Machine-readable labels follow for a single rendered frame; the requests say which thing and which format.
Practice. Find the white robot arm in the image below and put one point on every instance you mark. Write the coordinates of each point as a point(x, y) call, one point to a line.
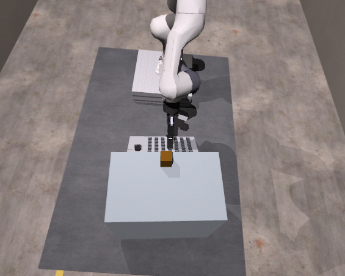
point(175, 31)

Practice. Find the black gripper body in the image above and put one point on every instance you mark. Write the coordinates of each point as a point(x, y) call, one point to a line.
point(171, 108)

